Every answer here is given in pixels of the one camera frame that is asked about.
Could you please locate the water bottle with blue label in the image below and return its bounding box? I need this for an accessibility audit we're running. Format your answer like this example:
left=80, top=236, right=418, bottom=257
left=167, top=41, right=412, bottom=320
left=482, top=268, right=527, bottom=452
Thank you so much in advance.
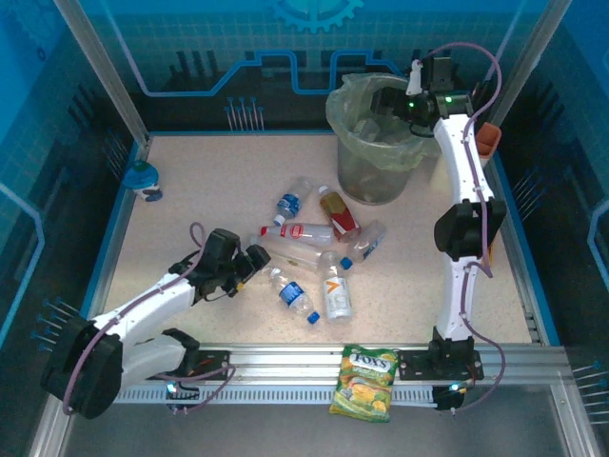
left=272, top=176, right=315, bottom=227
left=260, top=266, right=321, bottom=326

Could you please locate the clear bottle with red cap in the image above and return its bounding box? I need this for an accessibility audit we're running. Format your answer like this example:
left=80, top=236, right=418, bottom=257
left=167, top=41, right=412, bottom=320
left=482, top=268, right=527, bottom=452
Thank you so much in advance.
left=259, top=222, right=337, bottom=247

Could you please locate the green translucent bin liner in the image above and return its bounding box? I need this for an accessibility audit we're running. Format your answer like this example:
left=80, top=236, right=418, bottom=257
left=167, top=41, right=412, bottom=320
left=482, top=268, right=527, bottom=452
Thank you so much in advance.
left=325, top=72, right=442, bottom=173

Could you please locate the grey mesh waste bin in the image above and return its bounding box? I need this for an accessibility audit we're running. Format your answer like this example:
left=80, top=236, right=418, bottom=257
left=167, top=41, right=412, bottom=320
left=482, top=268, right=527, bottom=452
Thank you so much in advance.
left=336, top=130, right=416, bottom=206

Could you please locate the orange plastic cup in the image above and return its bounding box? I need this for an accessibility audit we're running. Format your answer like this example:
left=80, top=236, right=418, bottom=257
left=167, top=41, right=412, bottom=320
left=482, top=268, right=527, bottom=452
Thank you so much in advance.
left=475, top=122, right=503, bottom=158

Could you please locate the white label bottle orange mark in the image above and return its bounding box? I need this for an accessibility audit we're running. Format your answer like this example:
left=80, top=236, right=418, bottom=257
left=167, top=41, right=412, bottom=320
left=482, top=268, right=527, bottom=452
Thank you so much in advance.
left=317, top=250, right=356, bottom=323

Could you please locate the orange label plastic bottle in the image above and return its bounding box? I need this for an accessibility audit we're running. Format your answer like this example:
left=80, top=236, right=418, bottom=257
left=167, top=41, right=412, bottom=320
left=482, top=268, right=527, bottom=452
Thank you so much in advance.
left=317, top=185, right=363, bottom=244

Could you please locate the wide clear bottle blue print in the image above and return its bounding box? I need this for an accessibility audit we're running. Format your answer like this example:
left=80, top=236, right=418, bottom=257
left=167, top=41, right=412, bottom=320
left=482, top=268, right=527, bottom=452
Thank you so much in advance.
left=340, top=219, right=387, bottom=271

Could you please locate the blue white toy figure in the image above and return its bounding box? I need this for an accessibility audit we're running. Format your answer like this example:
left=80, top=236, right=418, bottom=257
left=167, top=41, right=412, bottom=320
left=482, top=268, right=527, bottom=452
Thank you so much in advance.
left=122, top=160, right=164, bottom=204

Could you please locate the small black controller box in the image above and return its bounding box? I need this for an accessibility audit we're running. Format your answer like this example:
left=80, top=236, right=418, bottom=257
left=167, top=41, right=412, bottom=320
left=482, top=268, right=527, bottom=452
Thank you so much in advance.
left=165, top=379, right=202, bottom=413
left=434, top=382, right=471, bottom=413

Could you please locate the green yellow candy bag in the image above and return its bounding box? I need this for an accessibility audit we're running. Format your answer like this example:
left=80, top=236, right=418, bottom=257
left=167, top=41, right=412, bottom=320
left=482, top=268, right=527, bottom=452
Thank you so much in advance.
left=328, top=345, right=400, bottom=424

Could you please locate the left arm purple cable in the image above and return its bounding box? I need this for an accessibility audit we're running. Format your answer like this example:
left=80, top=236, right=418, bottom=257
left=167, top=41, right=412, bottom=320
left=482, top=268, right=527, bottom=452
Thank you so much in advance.
left=61, top=221, right=238, bottom=415

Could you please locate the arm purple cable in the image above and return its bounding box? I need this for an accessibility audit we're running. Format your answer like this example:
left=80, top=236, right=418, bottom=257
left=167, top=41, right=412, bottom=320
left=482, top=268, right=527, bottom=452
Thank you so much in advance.
left=418, top=41, right=508, bottom=413
left=61, top=221, right=238, bottom=415

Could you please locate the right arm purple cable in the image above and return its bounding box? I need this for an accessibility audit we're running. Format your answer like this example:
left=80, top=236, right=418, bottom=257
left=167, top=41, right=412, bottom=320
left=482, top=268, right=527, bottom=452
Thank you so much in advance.
left=418, top=41, right=508, bottom=413

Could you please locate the aluminium mounting rail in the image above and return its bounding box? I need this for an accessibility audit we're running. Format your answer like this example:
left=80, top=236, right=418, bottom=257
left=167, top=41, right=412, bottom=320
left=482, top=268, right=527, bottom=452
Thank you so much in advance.
left=113, top=342, right=570, bottom=408

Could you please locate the aluminium frame post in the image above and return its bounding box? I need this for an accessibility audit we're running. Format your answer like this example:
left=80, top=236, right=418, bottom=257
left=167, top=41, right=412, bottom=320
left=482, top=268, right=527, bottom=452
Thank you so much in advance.
left=487, top=0, right=575, bottom=128
left=52, top=0, right=149, bottom=147

